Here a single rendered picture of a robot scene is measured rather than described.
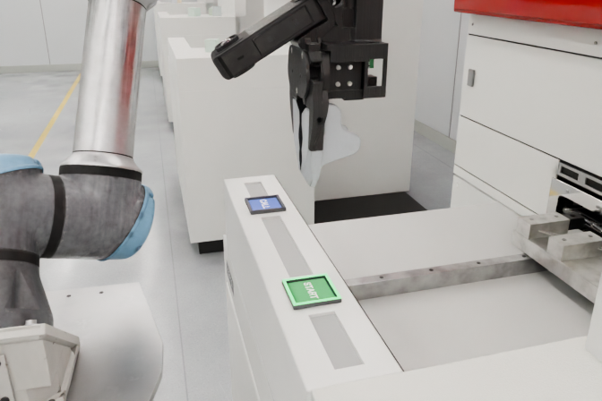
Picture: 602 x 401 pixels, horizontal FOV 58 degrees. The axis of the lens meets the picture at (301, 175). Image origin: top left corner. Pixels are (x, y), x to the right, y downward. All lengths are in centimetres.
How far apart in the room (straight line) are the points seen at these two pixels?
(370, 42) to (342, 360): 31
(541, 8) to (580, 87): 16
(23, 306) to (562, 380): 59
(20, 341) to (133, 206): 24
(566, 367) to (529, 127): 70
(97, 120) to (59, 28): 777
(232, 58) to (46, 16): 811
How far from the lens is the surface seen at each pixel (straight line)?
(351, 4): 54
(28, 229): 77
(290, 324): 59
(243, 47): 52
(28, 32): 866
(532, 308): 94
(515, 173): 125
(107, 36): 87
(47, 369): 71
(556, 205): 115
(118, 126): 83
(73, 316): 92
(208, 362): 209
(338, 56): 52
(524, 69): 122
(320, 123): 52
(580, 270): 95
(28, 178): 79
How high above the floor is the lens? 131
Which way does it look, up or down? 20 degrees down
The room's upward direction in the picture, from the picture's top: straight up
